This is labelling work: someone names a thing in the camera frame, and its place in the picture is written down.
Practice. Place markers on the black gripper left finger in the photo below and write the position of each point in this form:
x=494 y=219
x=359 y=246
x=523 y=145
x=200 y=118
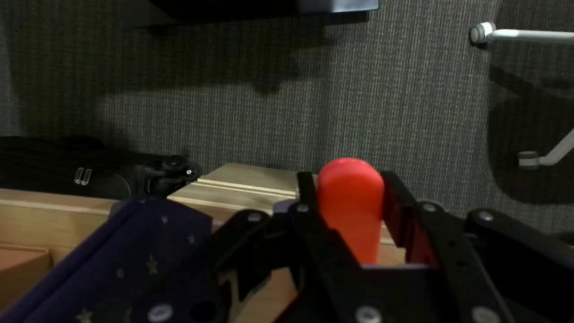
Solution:
x=324 y=253

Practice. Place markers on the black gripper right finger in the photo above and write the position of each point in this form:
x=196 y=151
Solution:
x=402 y=215

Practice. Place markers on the orange block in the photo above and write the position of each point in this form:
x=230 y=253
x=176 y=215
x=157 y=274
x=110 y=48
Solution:
x=350 y=201

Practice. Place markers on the navy star-pattern pouch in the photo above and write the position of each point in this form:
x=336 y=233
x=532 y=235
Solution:
x=112 y=274

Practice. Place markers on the black laptop bag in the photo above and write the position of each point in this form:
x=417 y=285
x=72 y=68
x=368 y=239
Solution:
x=85 y=165

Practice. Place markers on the wooden phone stand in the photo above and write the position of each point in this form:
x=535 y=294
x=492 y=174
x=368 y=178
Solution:
x=20 y=269

